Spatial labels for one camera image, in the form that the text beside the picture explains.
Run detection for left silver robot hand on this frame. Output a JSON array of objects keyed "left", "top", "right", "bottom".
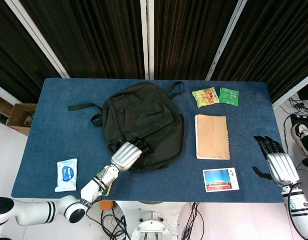
[{"left": 110, "top": 136, "right": 151, "bottom": 173}]

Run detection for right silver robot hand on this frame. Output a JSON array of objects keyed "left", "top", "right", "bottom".
[{"left": 252, "top": 135, "right": 300, "bottom": 187}]

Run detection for black backpack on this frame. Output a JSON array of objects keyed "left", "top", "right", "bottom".
[{"left": 67, "top": 81, "right": 186, "bottom": 173}]

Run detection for brown spiral notebook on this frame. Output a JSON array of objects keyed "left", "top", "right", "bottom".
[{"left": 194, "top": 113, "right": 231, "bottom": 161}]

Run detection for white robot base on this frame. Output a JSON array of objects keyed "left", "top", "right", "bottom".
[{"left": 113, "top": 201, "right": 207, "bottom": 240}]

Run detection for black white sneaker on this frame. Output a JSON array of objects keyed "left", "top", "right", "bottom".
[{"left": 290, "top": 122, "right": 308, "bottom": 157}]

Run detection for green sponge block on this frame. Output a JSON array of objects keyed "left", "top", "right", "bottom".
[{"left": 98, "top": 166, "right": 112, "bottom": 197}]

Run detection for orange block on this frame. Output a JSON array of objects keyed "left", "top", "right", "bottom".
[{"left": 99, "top": 200, "right": 114, "bottom": 211}]

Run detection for blue table mat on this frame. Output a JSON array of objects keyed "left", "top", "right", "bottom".
[{"left": 11, "top": 77, "right": 286, "bottom": 204}]

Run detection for blue white wet wipes pack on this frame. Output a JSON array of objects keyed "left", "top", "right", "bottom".
[{"left": 54, "top": 157, "right": 79, "bottom": 193}]

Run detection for palace photo postcard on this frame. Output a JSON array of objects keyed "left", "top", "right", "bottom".
[{"left": 202, "top": 167, "right": 240, "bottom": 193}]

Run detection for dark green packet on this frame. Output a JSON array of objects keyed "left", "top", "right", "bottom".
[{"left": 219, "top": 86, "right": 240, "bottom": 107}]

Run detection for yellow green snack packet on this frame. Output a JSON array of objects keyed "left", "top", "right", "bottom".
[{"left": 191, "top": 86, "right": 220, "bottom": 109}]

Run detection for cardboard box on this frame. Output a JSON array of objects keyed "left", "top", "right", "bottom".
[{"left": 6, "top": 102, "right": 38, "bottom": 137}]

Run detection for black curtain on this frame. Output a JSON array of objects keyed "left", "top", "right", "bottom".
[
  {"left": 0, "top": 0, "right": 62, "bottom": 104},
  {"left": 210, "top": 0, "right": 308, "bottom": 103},
  {"left": 153, "top": 0, "right": 237, "bottom": 81},
  {"left": 18, "top": 0, "right": 145, "bottom": 80}
]

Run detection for black floor cables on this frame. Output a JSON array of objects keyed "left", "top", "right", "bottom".
[{"left": 278, "top": 96, "right": 308, "bottom": 121}]

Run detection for black cable bundle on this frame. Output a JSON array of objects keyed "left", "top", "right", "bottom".
[
  {"left": 100, "top": 208, "right": 131, "bottom": 240},
  {"left": 181, "top": 202, "right": 206, "bottom": 240}
]

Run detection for white frame post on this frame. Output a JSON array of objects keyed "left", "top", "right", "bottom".
[
  {"left": 140, "top": 0, "right": 155, "bottom": 81},
  {"left": 272, "top": 77, "right": 308, "bottom": 109},
  {"left": 3, "top": 0, "right": 71, "bottom": 79},
  {"left": 205, "top": 0, "right": 248, "bottom": 81}
]

